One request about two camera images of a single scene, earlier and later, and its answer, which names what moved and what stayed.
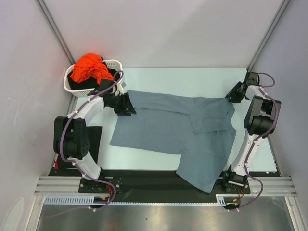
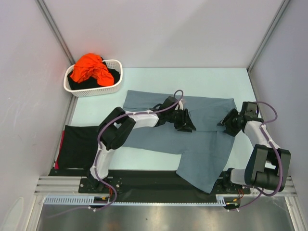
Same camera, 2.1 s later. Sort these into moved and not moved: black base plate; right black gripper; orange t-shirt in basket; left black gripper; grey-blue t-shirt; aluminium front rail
Moved: right black gripper; left black gripper
Not moved: grey-blue t-shirt; aluminium front rail; black base plate; orange t-shirt in basket
